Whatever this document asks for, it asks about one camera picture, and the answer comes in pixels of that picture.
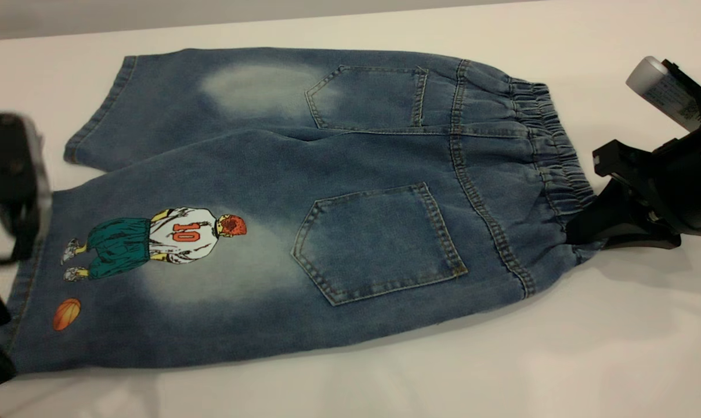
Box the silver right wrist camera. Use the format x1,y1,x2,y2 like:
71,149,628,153
626,56,701,132

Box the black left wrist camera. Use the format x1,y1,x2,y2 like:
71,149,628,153
0,113,53,262

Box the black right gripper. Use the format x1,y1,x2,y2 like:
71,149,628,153
565,119,701,250

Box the blue denim shorts with print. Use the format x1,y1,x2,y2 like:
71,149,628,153
0,48,609,375

